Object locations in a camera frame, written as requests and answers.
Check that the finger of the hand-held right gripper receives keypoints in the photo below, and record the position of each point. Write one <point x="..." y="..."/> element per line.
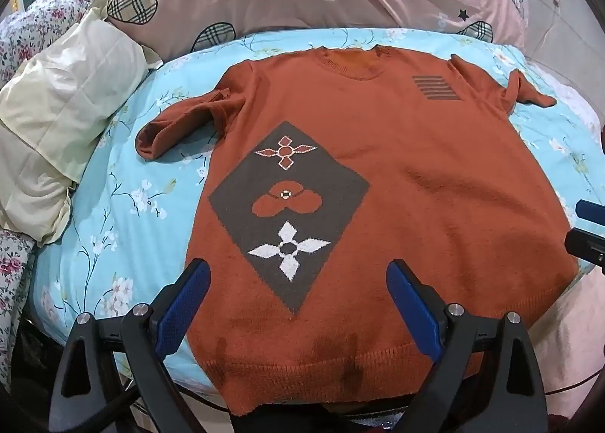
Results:
<point x="591" y="210"/>
<point x="588" y="245"/>

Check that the cream pillow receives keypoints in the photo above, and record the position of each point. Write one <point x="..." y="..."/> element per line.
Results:
<point x="61" y="97"/>

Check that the light blue floral bedsheet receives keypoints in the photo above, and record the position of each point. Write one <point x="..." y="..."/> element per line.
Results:
<point x="118" y="225"/>

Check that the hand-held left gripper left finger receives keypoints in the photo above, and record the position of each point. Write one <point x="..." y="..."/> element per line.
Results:
<point x="185" y="300"/>

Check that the white floral quilt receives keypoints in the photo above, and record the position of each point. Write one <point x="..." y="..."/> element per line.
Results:
<point x="52" y="8"/>

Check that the orange knit sweater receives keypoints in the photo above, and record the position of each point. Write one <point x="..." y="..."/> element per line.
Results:
<point x="425" y="178"/>

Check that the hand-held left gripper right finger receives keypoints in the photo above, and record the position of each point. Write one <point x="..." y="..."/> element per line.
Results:
<point x="410" y="300"/>

